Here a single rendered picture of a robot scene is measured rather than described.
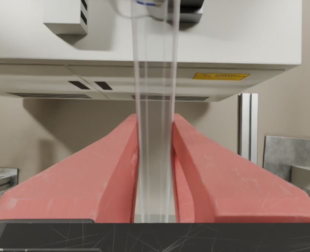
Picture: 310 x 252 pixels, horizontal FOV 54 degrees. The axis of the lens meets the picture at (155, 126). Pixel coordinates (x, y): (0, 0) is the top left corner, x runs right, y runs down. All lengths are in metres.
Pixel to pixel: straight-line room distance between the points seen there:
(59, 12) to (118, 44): 0.09
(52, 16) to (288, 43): 0.33
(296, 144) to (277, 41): 0.71
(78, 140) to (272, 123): 0.68
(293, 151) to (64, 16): 0.91
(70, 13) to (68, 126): 0.70
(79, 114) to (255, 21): 0.75
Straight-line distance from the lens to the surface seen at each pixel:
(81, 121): 1.09
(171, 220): 0.22
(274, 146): 1.12
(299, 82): 1.18
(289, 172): 1.15
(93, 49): 0.46
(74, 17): 0.43
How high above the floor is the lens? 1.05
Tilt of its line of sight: 89 degrees down
